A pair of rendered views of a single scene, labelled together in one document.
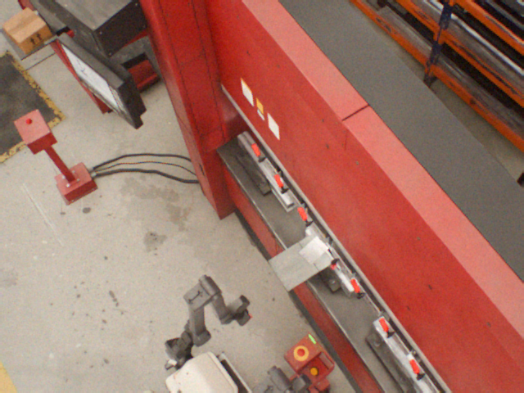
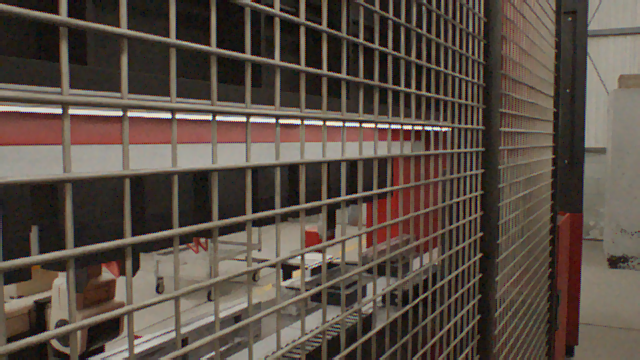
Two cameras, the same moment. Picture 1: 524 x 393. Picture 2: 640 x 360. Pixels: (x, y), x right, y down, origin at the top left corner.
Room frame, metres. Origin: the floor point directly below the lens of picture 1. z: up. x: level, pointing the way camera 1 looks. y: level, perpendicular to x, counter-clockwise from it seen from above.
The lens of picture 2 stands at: (-0.08, -1.80, 1.41)
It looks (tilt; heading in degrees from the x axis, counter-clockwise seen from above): 4 degrees down; 54
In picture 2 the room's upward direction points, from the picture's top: straight up
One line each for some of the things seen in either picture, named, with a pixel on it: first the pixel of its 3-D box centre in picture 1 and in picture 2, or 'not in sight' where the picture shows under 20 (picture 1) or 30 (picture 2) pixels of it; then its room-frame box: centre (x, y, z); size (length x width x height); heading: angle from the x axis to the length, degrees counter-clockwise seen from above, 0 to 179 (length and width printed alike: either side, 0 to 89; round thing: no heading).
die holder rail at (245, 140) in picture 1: (266, 170); (388, 253); (1.57, -0.04, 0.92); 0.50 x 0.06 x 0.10; 24
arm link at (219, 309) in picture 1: (217, 303); not in sight; (0.74, 0.25, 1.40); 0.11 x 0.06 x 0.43; 29
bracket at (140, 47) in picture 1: (146, 72); not in sight; (2.14, 0.51, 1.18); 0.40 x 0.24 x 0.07; 24
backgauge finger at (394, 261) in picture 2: not in sight; (368, 262); (1.13, -0.42, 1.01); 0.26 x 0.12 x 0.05; 114
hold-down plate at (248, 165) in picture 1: (253, 172); not in sight; (1.59, 0.03, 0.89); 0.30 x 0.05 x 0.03; 24
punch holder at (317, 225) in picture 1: (323, 221); (329, 184); (1.09, -0.26, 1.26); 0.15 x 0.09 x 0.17; 24
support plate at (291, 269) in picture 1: (300, 262); (290, 256); (1.00, -0.13, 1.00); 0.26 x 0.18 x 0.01; 114
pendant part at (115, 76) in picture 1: (106, 78); not in sight; (1.94, 0.67, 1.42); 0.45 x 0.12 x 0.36; 39
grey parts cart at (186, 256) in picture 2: not in sight; (209, 237); (2.21, 3.11, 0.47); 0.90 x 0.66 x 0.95; 29
